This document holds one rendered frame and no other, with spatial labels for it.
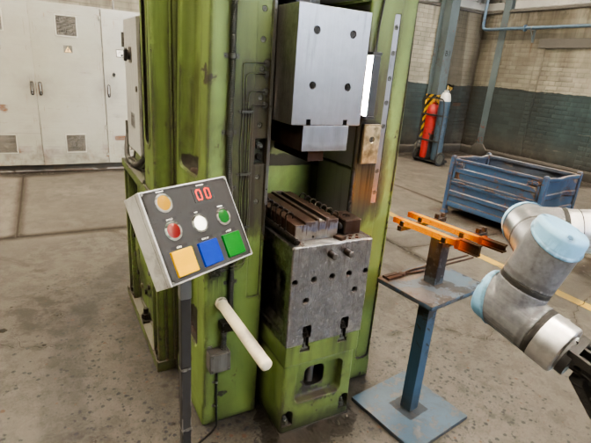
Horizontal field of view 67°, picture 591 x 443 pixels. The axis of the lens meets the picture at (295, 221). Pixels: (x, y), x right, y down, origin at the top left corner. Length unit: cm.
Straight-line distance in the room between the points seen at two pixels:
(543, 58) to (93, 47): 791
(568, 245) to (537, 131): 934
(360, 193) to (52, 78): 522
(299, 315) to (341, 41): 105
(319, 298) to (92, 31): 545
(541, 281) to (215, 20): 126
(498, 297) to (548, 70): 939
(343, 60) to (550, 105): 852
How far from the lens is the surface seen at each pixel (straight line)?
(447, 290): 204
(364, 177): 203
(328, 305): 190
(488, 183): 548
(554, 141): 996
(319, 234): 180
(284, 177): 220
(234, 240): 146
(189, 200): 140
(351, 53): 173
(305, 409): 219
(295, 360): 197
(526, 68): 1041
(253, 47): 169
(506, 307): 86
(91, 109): 674
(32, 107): 670
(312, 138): 167
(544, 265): 83
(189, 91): 201
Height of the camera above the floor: 156
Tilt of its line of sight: 19 degrees down
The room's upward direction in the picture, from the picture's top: 4 degrees clockwise
